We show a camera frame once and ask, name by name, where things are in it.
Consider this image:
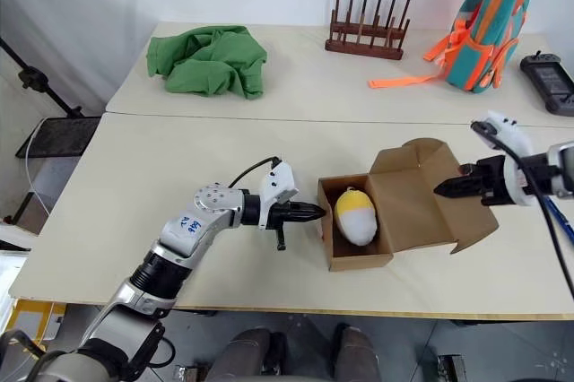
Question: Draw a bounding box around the dark rounded shape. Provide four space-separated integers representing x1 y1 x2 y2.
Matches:
204 327 288 382
330 323 383 382

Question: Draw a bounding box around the black stand tray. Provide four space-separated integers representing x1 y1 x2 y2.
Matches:
15 116 102 160

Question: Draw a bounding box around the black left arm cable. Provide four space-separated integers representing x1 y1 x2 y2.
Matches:
226 156 283 188

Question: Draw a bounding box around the thin white cable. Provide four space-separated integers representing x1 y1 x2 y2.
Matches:
24 127 56 224

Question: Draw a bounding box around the crumpled green cloth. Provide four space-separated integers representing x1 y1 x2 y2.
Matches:
146 24 269 100

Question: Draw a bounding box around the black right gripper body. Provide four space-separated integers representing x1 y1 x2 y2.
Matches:
480 154 510 208

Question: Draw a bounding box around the yellow and white plush egg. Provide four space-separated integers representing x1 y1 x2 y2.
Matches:
335 187 378 247

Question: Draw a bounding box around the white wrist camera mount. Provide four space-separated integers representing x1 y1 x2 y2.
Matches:
470 109 535 207
257 161 300 212

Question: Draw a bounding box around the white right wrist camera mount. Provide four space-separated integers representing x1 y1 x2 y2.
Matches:
470 109 535 207

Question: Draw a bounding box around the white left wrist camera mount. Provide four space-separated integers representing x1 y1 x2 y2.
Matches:
257 161 300 212

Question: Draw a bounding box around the brown cardboard box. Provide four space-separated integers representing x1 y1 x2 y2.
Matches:
317 136 501 273

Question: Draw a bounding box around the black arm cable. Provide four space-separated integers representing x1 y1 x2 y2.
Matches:
470 120 574 301
226 156 283 188

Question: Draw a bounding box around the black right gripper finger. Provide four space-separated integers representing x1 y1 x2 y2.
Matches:
433 175 485 199
457 161 485 178

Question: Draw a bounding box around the black handheld controller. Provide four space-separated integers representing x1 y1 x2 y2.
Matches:
519 50 574 117

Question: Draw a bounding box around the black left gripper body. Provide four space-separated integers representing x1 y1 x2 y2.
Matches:
258 195 298 253

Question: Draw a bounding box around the teal and orange backpack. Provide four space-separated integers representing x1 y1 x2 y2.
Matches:
368 0 546 96

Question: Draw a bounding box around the small metal foot block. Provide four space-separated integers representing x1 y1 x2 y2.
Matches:
170 364 201 382
437 354 470 382

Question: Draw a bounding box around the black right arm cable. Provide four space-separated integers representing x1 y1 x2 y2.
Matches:
470 120 574 301

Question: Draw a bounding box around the dark wooden peg rack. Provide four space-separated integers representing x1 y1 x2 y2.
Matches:
324 0 412 61

